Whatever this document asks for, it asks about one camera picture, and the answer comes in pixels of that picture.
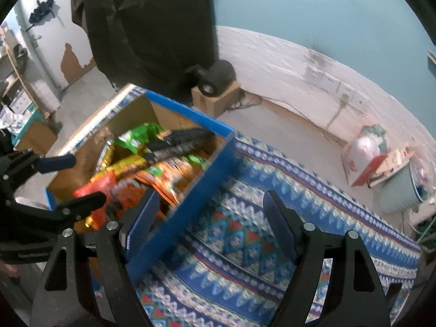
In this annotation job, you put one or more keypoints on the wall shelf with white items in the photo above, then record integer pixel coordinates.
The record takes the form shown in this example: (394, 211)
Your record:
(432, 59)

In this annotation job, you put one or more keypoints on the dark bag on wall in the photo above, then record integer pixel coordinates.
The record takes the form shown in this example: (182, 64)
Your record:
(42, 12)

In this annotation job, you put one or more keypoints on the white cylindrical container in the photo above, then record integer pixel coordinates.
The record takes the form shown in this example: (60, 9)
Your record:
(46, 95)

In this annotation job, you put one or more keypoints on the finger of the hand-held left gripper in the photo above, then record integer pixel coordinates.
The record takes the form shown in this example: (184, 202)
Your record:
(54, 163)
(78, 204)

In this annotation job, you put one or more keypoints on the blue cardboard box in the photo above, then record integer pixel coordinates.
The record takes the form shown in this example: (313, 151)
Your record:
(204, 190)

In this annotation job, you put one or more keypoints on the white green plastic bag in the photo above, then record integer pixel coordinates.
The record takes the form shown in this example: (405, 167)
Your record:
(369, 139)

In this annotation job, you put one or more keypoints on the person's left hand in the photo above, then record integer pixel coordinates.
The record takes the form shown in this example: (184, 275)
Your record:
(9, 269)

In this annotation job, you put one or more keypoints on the white wall socket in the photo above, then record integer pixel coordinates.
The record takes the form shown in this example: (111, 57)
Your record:
(331, 83)
(362, 99)
(313, 74)
(348, 92)

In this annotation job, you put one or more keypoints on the black cylindrical device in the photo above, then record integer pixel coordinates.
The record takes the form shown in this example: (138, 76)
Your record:
(218, 76)

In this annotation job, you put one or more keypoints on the pile of mixed snack packets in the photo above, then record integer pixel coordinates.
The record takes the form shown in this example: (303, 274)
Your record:
(170, 173)

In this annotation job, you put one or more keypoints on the light blue bucket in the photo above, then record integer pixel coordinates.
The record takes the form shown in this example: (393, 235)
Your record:
(398, 190)

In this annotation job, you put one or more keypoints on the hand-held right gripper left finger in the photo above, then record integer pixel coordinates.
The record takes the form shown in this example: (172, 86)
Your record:
(144, 218)

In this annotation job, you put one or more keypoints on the blue patterned tablecloth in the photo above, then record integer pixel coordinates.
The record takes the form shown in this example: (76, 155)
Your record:
(238, 231)

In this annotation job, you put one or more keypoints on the flattened cardboard pieces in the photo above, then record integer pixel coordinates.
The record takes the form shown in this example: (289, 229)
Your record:
(395, 163)

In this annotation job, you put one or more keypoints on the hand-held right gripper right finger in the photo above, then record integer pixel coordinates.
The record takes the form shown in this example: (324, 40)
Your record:
(277, 218)

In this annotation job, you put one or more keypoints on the black hanging cloth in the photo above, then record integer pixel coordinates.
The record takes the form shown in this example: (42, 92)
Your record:
(153, 24)

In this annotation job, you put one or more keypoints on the wooden cabinet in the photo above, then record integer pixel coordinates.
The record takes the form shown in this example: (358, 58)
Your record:
(34, 131)

